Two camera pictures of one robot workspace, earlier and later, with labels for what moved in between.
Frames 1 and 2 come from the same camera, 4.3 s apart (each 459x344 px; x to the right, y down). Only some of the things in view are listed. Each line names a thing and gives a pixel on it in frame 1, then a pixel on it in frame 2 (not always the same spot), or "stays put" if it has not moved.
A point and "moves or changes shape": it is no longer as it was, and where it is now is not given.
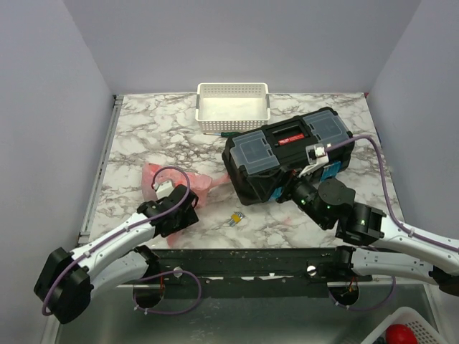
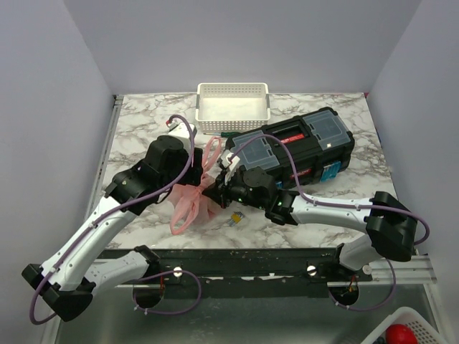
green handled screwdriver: (224, 134) stays put
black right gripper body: (293, 184) to (234, 190)
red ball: (400, 334) stays put
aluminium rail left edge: (84, 235) stays put
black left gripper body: (184, 220) to (191, 174)
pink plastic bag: (198, 186) moves or changes shape
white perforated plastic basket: (232, 107) stays put
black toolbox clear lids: (258, 163) stays put
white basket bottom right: (406, 316) stays put
